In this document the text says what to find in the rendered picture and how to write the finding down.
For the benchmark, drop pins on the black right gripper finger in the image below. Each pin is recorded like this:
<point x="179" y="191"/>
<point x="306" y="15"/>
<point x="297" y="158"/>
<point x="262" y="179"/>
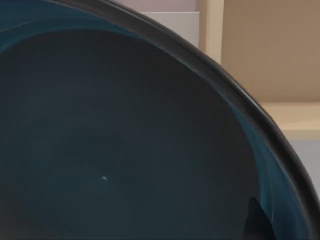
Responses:
<point x="257" y="222"/>

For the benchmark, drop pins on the wooden open shelf cabinet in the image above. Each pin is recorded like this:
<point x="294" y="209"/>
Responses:
<point x="270" y="50"/>

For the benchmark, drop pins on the dark blue bowl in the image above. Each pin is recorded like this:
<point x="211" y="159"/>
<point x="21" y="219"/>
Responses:
<point x="120" y="130"/>

